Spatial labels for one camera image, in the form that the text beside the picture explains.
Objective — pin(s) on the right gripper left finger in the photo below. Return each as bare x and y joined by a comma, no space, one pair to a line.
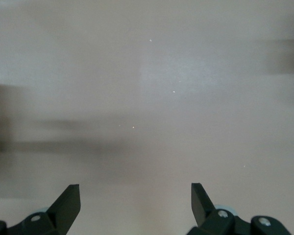
63,210

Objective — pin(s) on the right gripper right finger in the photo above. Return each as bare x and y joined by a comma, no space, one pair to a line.
201,208

